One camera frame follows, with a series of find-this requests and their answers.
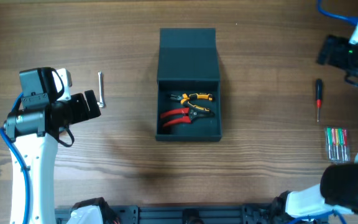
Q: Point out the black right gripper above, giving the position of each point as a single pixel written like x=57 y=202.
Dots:
x=327 y=50

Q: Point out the red handled pruning shears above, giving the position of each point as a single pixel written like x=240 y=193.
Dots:
x=187 y=116

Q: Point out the precision screwdriver set pack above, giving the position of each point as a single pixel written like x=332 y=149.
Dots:
x=337 y=146

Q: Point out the black red screwdriver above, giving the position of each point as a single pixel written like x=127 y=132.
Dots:
x=318 y=97

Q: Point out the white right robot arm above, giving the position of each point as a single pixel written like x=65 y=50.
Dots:
x=337 y=193

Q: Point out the orange black needle nose pliers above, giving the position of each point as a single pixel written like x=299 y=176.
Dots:
x=186 y=101

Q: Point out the dark green open box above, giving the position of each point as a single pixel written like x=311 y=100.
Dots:
x=188 y=63

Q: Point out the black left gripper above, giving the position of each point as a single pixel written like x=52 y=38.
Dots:
x=74 y=109

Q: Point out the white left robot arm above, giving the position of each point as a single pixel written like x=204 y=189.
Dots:
x=43 y=110

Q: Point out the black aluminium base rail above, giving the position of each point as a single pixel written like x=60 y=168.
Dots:
x=238 y=214

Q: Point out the silver socket wrench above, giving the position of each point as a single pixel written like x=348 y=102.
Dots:
x=101 y=103

